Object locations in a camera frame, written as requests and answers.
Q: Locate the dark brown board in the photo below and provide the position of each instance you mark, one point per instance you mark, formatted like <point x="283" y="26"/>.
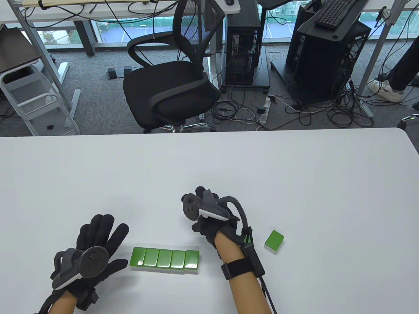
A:
<point x="16" y="49"/>

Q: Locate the black open-frame computer tower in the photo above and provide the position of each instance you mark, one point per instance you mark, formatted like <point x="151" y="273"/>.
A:
<point x="320" y="65"/>

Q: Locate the grey round hand controller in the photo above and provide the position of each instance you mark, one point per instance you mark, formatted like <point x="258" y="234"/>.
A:
<point x="190" y="206"/>
<point x="95" y="261"/>

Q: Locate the black forearm sensor box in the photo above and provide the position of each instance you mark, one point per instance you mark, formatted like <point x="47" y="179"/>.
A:
<point x="253" y="261"/>

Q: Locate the person's left forearm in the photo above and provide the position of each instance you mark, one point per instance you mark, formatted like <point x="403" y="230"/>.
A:
<point x="62" y="305"/>

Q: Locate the set of green mahjong tiles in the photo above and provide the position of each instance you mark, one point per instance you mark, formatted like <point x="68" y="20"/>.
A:
<point x="165" y="258"/>

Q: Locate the person's right hand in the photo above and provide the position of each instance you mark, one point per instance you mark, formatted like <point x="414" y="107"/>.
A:
<point x="209" y="229"/>

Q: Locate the person's right forearm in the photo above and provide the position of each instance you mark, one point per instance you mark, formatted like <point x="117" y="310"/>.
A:
<point x="245" y="294"/>

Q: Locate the black keyboard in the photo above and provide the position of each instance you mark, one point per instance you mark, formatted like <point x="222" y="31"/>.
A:
<point x="334" y="14"/>

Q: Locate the person's left hand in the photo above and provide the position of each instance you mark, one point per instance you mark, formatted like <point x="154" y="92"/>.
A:
<point x="104" y="234"/>

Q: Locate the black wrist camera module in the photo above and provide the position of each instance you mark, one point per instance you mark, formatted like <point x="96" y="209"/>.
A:
<point x="87" y="298"/>

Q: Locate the black computer stand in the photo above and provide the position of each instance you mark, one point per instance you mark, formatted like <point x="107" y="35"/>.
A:
<point x="311" y="32"/>

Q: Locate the aluminium frame post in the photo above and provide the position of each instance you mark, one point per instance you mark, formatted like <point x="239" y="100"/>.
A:
<point x="378" y="49"/>
<point x="45" y="60"/>

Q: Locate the white power strip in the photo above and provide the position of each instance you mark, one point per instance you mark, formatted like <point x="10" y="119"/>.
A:
<point x="264" y="113"/>

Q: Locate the grey foot pedal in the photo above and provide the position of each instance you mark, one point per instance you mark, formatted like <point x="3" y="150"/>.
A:
<point x="127" y="69"/>
<point x="112" y="72"/>

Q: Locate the black mesh office chair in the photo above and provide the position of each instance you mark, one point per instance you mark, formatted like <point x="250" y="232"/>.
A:
<point x="170" y="85"/>

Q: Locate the chrome chair base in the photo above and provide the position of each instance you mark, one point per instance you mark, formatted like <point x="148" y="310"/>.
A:
<point x="409" y="118"/>

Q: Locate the black rolling tower base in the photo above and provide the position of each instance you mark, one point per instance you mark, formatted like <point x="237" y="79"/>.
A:
<point x="262" y="78"/>

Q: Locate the white step stool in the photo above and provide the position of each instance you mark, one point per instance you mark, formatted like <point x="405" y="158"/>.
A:
<point x="36" y="122"/>

